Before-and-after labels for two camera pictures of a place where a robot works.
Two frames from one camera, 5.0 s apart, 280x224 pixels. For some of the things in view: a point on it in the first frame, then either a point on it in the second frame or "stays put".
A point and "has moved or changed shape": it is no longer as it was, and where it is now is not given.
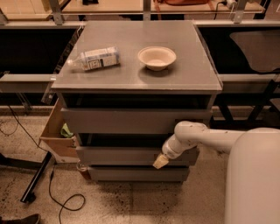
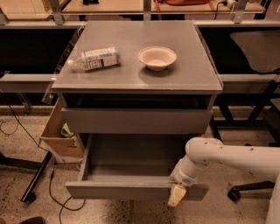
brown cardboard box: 59,148 stays put
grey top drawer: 132,120 stays put
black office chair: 262,48 stays put
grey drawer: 128,155 has moved or changed shape
